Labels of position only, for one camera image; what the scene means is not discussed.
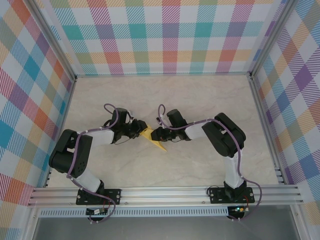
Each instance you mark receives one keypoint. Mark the yellow cloth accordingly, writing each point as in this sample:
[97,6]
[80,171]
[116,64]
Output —
[147,135]

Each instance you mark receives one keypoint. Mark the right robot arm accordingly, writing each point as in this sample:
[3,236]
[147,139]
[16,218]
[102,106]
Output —
[225,140]

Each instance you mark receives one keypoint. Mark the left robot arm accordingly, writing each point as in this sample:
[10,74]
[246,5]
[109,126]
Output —
[70,155]

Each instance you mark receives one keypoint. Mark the grey metal panel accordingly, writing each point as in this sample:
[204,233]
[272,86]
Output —
[162,228]

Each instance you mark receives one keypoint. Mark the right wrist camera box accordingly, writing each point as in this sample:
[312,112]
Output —
[158,120]

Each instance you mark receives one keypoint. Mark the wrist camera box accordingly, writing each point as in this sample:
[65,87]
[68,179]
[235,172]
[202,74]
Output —
[130,117]
[158,120]

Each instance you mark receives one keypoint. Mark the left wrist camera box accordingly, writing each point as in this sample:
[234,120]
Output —
[130,117]

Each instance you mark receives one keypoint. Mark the aluminium frame crossbar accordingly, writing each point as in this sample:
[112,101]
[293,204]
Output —
[162,74]

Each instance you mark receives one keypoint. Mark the long aluminium base rail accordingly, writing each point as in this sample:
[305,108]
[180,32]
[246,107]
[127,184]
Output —
[162,196]

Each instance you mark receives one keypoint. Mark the aluminium table side rail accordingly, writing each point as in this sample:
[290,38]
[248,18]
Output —
[265,125]
[64,117]

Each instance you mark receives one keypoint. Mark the aluminium frame post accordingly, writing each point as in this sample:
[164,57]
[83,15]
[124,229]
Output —
[272,37]
[53,42]

